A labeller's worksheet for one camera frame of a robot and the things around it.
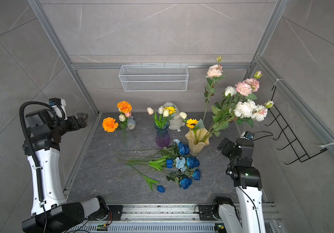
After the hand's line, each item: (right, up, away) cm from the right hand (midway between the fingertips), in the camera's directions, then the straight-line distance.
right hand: (232, 143), depth 71 cm
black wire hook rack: (+26, +5, -3) cm, 26 cm away
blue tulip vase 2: (-37, -14, +16) cm, 43 cm away
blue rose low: (-16, -19, +11) cm, 27 cm away
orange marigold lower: (-61, +10, -2) cm, 62 cm away
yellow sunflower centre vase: (-30, +18, +13) cm, 38 cm away
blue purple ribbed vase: (-36, -1, +31) cm, 48 cm away
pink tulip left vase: (-54, +15, +7) cm, 57 cm away
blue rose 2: (-23, -23, +9) cm, 34 cm away
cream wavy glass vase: (-14, 0, +15) cm, 21 cm away
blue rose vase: (-23, -5, +15) cm, 28 cm away
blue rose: (-18, -12, +11) cm, 25 cm away
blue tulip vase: (-42, -25, +13) cm, 51 cm away
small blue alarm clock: (-59, +10, +31) cm, 67 cm away
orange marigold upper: (-55, +19, +4) cm, 59 cm away
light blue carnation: (-25, -12, +9) cm, 29 cm away
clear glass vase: (-60, 0, +26) cm, 65 cm away
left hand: (-75, +14, -3) cm, 77 cm away
